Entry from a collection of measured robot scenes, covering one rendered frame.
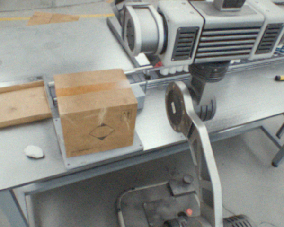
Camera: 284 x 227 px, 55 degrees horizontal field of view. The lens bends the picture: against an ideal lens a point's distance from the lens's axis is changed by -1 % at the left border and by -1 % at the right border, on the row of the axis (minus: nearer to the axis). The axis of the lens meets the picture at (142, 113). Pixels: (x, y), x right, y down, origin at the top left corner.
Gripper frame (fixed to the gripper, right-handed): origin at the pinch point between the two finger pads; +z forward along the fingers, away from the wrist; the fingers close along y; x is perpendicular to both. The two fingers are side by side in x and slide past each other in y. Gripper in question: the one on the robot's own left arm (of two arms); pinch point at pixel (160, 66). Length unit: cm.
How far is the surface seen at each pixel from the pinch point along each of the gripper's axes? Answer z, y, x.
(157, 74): 3.9, 0.1, 4.0
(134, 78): -5.4, -0.2, 15.9
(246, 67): 46, -7, -45
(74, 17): 78, 255, 53
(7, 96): -43, 10, 72
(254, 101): 38, -35, -31
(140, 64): 0.5, 11.8, 8.6
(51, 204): 27, -13, 117
